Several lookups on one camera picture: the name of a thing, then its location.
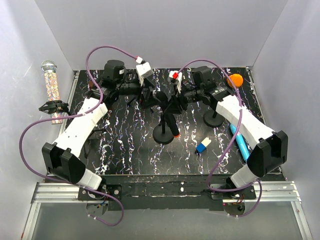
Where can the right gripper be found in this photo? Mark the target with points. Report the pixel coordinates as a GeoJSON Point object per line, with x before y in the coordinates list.
{"type": "Point", "coordinates": [173, 107]}

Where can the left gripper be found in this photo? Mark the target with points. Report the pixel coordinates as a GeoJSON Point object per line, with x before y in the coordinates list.
{"type": "Point", "coordinates": [149, 100]}

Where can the round base stand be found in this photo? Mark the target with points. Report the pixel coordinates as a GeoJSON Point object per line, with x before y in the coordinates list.
{"type": "Point", "coordinates": [212, 118]}
{"type": "Point", "coordinates": [162, 133]}

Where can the cyan toy microphone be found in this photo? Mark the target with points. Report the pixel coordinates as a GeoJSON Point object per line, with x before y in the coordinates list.
{"type": "Point", "coordinates": [240, 142]}

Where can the black tripod mic stand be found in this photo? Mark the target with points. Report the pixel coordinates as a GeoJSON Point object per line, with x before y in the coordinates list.
{"type": "Point", "coordinates": [133, 103]}

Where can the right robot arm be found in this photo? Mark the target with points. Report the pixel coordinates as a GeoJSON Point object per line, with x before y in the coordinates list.
{"type": "Point", "coordinates": [269, 148]}

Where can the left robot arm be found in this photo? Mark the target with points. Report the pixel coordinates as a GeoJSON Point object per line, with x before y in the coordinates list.
{"type": "Point", "coordinates": [62, 156]}

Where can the glitter silver microphone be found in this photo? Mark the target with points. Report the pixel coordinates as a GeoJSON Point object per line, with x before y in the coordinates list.
{"type": "Point", "coordinates": [51, 87]}

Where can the blue white block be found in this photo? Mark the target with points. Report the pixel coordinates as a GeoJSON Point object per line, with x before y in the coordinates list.
{"type": "Point", "coordinates": [201, 147]}

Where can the brown red box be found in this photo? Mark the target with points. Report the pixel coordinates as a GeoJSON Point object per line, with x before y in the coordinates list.
{"type": "Point", "coordinates": [90, 84]}

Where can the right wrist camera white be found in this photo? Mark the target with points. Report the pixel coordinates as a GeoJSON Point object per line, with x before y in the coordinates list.
{"type": "Point", "coordinates": [175, 77]}

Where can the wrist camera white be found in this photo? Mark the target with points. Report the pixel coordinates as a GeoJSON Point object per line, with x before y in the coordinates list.
{"type": "Point", "coordinates": [143, 71]}
{"type": "Point", "coordinates": [175, 77]}

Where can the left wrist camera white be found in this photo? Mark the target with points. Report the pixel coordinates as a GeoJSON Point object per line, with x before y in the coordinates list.
{"type": "Point", "coordinates": [143, 71]}

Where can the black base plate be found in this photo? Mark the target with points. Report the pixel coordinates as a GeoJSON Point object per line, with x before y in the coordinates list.
{"type": "Point", "coordinates": [177, 192]}

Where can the shock mount tripod stand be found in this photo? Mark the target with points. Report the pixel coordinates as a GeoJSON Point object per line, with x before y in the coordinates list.
{"type": "Point", "coordinates": [77, 132]}

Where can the aluminium frame rail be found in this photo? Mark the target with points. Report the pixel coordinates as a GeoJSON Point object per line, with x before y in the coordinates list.
{"type": "Point", "coordinates": [272, 191]}

